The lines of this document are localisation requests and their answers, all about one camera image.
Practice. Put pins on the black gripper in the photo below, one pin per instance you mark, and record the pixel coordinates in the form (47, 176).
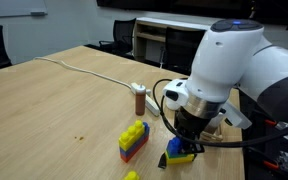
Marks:
(190, 127)

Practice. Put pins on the blue and green Lego block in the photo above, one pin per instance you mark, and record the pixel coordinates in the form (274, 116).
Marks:
(174, 148)

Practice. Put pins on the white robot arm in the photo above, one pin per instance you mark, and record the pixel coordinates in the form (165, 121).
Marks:
(232, 54)

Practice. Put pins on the solo yellow Lego brick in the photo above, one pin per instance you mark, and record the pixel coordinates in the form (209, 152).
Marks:
(177, 160)

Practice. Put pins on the yellow blue red Lego stack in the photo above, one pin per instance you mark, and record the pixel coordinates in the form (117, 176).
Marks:
(131, 140)

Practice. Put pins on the small yellow Lego piece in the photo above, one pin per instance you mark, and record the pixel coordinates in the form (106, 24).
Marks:
(132, 175)

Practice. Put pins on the white power strip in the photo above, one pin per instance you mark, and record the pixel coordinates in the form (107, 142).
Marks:
(149, 102)

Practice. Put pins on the brown sauce squeeze bottle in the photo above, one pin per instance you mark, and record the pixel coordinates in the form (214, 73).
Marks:
(140, 97)

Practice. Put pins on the wooden shelf cabinet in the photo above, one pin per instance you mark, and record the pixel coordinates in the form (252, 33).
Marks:
(150, 36)

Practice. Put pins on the black office chair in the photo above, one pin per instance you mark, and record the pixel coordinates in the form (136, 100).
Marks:
(122, 42)

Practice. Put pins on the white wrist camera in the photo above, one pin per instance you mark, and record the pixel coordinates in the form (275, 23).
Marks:
(176, 94)

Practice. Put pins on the wall whiteboard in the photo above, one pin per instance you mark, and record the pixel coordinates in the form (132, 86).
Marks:
(10, 8)

